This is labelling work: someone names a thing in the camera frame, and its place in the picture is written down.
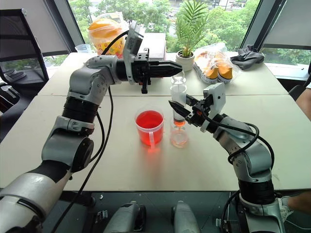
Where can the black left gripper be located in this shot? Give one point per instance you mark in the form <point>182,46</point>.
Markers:
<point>142,69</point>

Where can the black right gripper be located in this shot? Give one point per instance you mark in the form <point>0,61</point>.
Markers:
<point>199,112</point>

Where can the clear plastic syringe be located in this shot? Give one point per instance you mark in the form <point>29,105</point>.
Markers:
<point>178,91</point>

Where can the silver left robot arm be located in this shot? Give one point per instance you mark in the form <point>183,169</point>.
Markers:
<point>80,82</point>

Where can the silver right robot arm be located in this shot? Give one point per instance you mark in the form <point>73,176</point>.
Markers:
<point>252,162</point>

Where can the small clear plastic cup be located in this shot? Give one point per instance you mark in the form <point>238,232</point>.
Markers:
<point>179,139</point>

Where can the clear measuring cup red liquid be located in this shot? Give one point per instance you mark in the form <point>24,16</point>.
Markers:
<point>148,128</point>

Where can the green potted plant white pot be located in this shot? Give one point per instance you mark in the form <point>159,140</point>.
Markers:
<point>185,57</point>

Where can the grey flat box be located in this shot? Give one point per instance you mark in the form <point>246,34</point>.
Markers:
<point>155,46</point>

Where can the bag of orange white cups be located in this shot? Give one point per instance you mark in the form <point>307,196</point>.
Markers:
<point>216,65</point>

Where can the plastic bag with yellow contents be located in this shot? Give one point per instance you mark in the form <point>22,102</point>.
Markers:
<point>105,36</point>

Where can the dark grey cloth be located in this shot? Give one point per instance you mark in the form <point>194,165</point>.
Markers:
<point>249,58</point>

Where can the empty clear plastic beaker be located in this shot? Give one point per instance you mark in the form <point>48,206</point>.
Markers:
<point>83,48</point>

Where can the black chair back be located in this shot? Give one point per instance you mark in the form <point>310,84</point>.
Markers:
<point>295,92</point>

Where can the grey rounded robot leg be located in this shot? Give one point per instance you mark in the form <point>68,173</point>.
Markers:
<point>185,218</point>
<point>124,218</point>

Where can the bystander person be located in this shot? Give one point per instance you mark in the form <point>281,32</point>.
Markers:
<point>303,102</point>

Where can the black mesh office chair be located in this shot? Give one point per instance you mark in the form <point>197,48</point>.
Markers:
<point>19,41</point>

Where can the black chair armrest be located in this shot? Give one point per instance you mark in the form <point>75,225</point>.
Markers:
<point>8,94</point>

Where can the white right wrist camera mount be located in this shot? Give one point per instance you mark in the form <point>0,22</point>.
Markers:
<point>217,102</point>

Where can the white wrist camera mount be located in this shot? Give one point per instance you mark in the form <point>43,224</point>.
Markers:
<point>131,43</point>
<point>217,102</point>

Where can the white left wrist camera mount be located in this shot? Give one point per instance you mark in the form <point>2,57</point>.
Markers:
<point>131,43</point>

